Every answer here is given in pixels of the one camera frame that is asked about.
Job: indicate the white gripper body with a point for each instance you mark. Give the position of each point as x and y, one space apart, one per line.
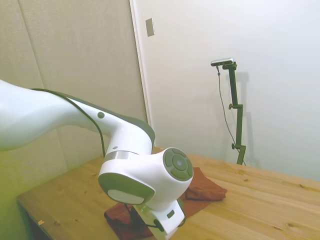
166 222

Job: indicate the grey exterior camera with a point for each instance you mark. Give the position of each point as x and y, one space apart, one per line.
222 61

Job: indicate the dark red shorts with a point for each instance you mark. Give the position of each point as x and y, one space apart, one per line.
205 188

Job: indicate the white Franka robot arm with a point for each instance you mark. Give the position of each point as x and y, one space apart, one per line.
75 120

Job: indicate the grey wall switch plate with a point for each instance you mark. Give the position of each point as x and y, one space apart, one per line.
150 27

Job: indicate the white door frame trim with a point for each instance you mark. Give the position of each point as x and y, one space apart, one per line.
141 70

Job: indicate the dark green camera stand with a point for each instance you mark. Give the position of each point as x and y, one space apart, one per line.
237 110

